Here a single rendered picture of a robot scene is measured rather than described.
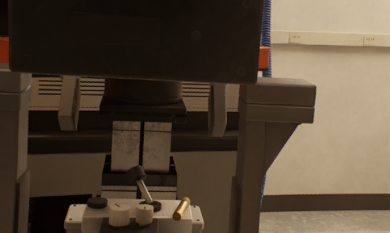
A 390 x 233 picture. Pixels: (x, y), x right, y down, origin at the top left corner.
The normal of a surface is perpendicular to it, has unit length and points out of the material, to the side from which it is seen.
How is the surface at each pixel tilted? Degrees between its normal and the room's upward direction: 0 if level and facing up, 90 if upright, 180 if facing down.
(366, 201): 90
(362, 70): 90
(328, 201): 90
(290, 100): 90
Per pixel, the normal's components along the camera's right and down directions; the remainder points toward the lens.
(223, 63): 0.07, 0.16
